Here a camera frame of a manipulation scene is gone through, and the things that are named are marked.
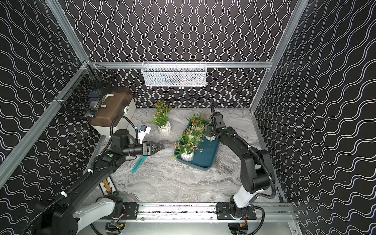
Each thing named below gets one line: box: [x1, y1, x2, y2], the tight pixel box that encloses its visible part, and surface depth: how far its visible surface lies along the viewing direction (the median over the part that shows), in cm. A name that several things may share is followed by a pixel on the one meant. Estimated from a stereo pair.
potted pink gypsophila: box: [170, 134, 205, 163], surface depth 89 cm
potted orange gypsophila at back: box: [147, 98, 173, 138], surface depth 102 cm
